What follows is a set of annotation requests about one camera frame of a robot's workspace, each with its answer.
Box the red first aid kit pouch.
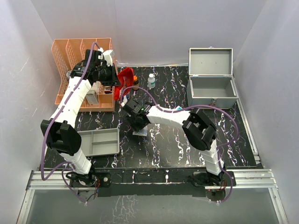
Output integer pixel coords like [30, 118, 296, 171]
[114, 67, 134, 100]

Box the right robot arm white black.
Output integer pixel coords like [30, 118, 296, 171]
[121, 99, 225, 186]

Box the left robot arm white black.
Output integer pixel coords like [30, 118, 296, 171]
[41, 49, 121, 186]

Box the white medicine box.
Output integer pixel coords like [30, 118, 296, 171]
[85, 90, 99, 106]

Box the blue item clear bag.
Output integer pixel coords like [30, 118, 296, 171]
[133, 126, 148, 137]

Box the red white small box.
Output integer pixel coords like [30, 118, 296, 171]
[104, 86, 113, 94]

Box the white blue bandage roll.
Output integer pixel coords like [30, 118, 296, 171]
[121, 94, 129, 107]

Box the brown bottle orange cap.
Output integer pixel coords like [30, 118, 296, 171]
[132, 76, 139, 91]

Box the grey plastic divided tray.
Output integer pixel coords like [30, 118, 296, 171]
[78, 128, 120, 157]

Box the white bottle white cap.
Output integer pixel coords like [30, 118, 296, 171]
[148, 74, 156, 89]

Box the white teal sachet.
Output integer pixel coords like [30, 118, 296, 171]
[175, 106, 183, 111]

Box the orange plastic file organizer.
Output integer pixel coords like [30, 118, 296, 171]
[51, 37, 119, 112]

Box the grey metal case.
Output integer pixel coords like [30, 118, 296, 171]
[186, 47, 238, 109]

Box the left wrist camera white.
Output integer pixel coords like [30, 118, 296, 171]
[98, 48, 115, 67]

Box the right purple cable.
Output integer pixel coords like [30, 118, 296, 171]
[120, 86, 239, 203]

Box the aluminium frame rail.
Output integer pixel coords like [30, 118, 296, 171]
[17, 168, 289, 224]

